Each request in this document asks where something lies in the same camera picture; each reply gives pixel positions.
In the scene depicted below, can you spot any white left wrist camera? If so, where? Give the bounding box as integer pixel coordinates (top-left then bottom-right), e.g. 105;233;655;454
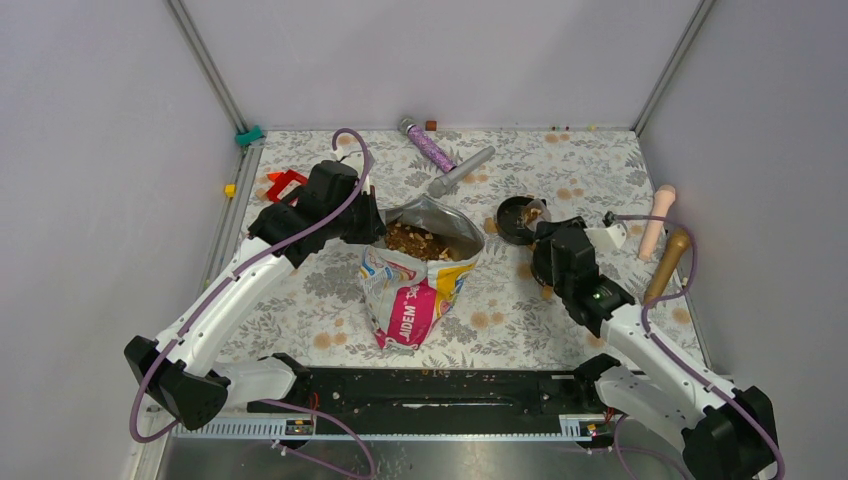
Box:
333;148;366;176

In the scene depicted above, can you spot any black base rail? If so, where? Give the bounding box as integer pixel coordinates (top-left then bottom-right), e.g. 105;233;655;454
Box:
284;368;609;438

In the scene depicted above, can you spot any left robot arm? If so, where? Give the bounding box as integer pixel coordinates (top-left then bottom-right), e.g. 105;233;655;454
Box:
124;154;386;430

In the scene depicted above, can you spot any clear plastic scoop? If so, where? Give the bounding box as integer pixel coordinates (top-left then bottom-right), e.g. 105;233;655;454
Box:
520;198;551;229

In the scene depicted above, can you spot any wooden bowl stand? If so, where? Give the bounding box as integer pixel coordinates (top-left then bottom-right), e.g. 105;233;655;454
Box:
483;217;498;234

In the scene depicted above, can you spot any pink microphone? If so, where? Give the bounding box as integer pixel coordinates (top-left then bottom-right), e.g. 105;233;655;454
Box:
638;184;676;262

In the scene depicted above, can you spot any red toy block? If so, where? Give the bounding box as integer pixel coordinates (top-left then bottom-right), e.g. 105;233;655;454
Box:
266;169;307;203

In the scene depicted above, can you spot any black bowl fishbone print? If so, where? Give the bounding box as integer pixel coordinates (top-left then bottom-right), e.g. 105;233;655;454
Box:
495;196;547;246

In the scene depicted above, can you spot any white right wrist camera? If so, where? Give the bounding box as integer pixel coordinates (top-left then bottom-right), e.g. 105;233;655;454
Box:
585;224;628;252

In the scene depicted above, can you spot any purple glitter microphone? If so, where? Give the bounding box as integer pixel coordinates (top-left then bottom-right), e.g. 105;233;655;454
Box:
398;117;456;173

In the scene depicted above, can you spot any pet food bag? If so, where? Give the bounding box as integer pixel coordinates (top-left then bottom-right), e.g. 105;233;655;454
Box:
360;195;485;350

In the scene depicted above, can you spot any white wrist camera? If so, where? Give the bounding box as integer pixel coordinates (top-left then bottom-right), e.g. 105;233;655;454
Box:
333;148;366;176
585;224;628;252

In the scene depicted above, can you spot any grey microphone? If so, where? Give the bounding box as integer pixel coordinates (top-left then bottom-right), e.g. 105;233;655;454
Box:
427;146;496;198

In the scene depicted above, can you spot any teal clip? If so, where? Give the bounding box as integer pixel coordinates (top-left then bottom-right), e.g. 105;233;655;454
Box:
235;125;265;147

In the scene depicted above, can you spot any gold microphone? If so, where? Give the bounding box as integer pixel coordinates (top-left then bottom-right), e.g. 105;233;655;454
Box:
643;228;692;303

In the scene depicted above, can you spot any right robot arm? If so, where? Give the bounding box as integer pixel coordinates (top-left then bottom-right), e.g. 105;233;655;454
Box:
530;219;786;479

